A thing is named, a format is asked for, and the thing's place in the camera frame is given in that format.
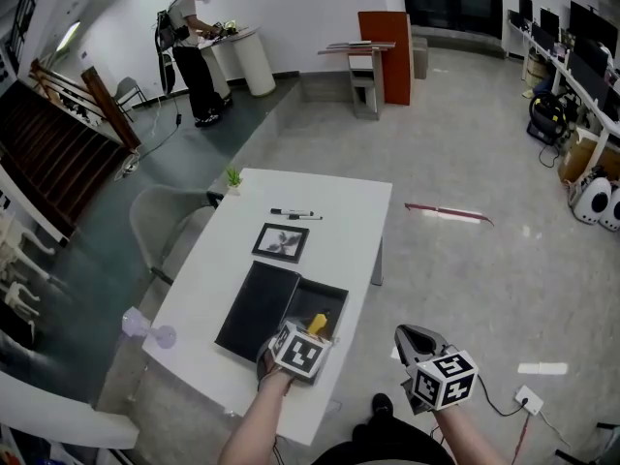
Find person's left forearm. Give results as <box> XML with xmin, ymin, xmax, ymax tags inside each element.
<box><xmin>216</xmin><ymin>369</ymin><xmax>297</xmax><ymax>465</ymax></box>

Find long white desk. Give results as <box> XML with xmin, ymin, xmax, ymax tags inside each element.
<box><xmin>506</xmin><ymin>8</ymin><xmax>620</xmax><ymax>183</ymax></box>

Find white rounded carrier case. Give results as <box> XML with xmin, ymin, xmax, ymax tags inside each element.
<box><xmin>570</xmin><ymin>175</ymin><xmax>613</xmax><ymax>227</ymax></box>
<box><xmin>598</xmin><ymin>187</ymin><xmax>620</xmax><ymax>233</ymax></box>

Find person's black trousers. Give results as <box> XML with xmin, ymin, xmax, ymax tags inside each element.
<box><xmin>309</xmin><ymin>413</ymin><xmax>457</xmax><ymax>465</ymax></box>

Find white round pedestal table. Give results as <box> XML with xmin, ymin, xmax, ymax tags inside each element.
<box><xmin>199</xmin><ymin>25</ymin><xmax>278</xmax><ymax>99</ymax></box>

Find black box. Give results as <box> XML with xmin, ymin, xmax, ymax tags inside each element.
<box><xmin>214</xmin><ymin>260</ymin><xmax>351</xmax><ymax>363</ymax></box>

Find white floor socket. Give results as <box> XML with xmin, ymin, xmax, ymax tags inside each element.
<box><xmin>513</xmin><ymin>384</ymin><xmax>545</xmax><ymax>417</ymax></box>

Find person's right forearm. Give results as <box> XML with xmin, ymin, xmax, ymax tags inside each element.
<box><xmin>429</xmin><ymin>403</ymin><xmax>511</xmax><ymax>465</ymax></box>

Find yellow black vacuum cleaner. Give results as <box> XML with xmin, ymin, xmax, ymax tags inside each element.
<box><xmin>525</xmin><ymin>90</ymin><xmax>572</xmax><ymax>146</ymax></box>

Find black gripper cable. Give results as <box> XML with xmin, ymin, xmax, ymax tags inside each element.
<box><xmin>476</xmin><ymin>374</ymin><xmax>528</xmax><ymax>419</ymax></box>

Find black picture frame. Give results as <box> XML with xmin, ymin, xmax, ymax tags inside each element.
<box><xmin>250</xmin><ymin>222</ymin><xmax>311</xmax><ymax>265</ymax></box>

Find red-brown wooden board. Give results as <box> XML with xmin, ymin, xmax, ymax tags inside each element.
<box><xmin>356</xmin><ymin>10</ymin><xmax>414</xmax><ymax>108</ymax></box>

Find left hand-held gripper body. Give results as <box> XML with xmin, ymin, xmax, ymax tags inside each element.
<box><xmin>255</xmin><ymin>320</ymin><xmax>334</xmax><ymax>397</ymax></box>

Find red floor tape strip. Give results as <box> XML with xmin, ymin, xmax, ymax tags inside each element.
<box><xmin>403</xmin><ymin>201</ymin><xmax>496</xmax><ymax>229</ymax></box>

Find brown cardboard box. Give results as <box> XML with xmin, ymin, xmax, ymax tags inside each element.
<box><xmin>556</xmin><ymin>131</ymin><xmax>620</xmax><ymax>186</ymax></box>

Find yellow utility knife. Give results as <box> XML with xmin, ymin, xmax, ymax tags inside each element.
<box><xmin>307</xmin><ymin>309</ymin><xmax>332</xmax><ymax>337</ymax></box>

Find white curved counter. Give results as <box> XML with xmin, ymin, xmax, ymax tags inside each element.
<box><xmin>0</xmin><ymin>368</ymin><xmax>141</xmax><ymax>451</ymax></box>

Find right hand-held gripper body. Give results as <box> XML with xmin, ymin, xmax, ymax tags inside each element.
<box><xmin>393</xmin><ymin>324</ymin><xmax>481</xmax><ymax>415</ymax></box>

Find medium black monitor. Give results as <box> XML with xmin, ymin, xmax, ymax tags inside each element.
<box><xmin>539</xmin><ymin>7</ymin><xmax>562</xmax><ymax>44</ymax></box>

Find white floor power strip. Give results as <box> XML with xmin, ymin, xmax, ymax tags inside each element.
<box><xmin>114</xmin><ymin>154</ymin><xmax>142</xmax><ymax>182</ymax></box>

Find small potted green plant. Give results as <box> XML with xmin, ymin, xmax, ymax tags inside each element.
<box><xmin>224</xmin><ymin>164</ymin><xmax>244</xmax><ymax>198</ymax></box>

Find grey small stand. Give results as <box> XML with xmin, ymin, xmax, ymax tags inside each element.
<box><xmin>317</xmin><ymin>40</ymin><xmax>397</xmax><ymax>122</ymax></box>

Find person's black shoe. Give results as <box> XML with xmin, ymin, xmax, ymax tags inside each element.
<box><xmin>371</xmin><ymin>392</ymin><xmax>395</xmax><ymax>419</ymax></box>

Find grey table leg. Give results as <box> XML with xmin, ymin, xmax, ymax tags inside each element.
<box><xmin>369</xmin><ymin>235</ymin><xmax>388</xmax><ymax>288</ymax></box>

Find large black monitor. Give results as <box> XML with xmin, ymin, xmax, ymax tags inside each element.
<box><xmin>568</xmin><ymin>0</ymin><xmax>620</xmax><ymax>62</ymax></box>

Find wooden stair railing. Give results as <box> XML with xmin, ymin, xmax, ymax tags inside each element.
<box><xmin>27</xmin><ymin>58</ymin><xmax>142</xmax><ymax>155</ymax></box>

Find translucent purple plastic object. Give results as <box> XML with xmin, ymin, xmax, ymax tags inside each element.
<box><xmin>120</xmin><ymin>305</ymin><xmax>177</xmax><ymax>350</ymax></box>

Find grey folding chair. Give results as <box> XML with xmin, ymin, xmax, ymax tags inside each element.
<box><xmin>112</xmin><ymin>76</ymin><xmax>149</xmax><ymax>123</ymax></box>

